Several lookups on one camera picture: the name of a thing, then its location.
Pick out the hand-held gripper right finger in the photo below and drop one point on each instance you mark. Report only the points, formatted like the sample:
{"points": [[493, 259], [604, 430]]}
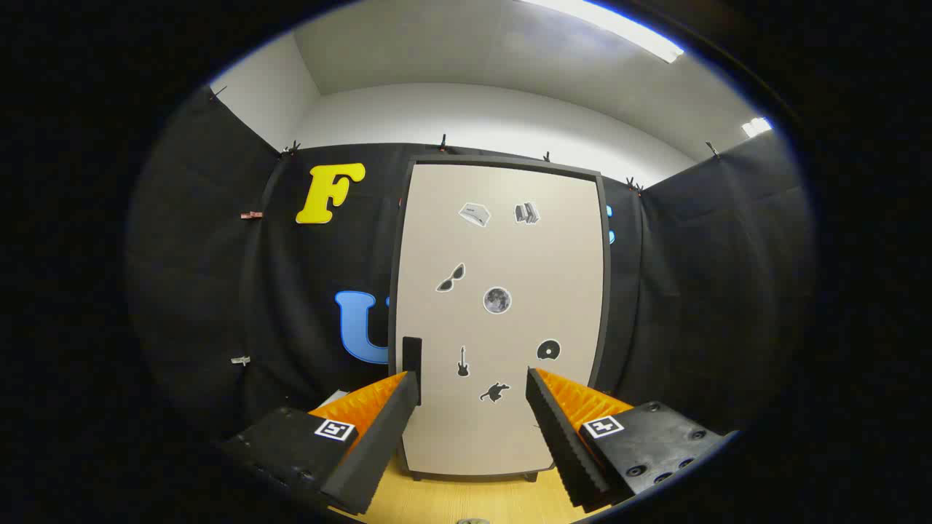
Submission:
{"points": [[557, 437]]}

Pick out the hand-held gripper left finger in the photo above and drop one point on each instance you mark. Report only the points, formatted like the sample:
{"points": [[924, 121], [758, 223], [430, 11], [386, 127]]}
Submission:
{"points": [[389, 437]]}

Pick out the grey cabinet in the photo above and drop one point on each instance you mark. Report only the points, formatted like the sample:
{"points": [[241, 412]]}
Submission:
{"points": [[603, 306]]}

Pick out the black backdrop cloth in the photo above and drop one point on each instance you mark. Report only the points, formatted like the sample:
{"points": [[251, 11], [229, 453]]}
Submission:
{"points": [[204, 291]]}

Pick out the small ceiling light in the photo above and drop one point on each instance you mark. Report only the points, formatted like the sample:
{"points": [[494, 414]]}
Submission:
{"points": [[756, 127]]}

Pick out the ceiling light panel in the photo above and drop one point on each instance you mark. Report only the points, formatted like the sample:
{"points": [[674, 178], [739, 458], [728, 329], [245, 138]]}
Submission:
{"points": [[619, 29]]}

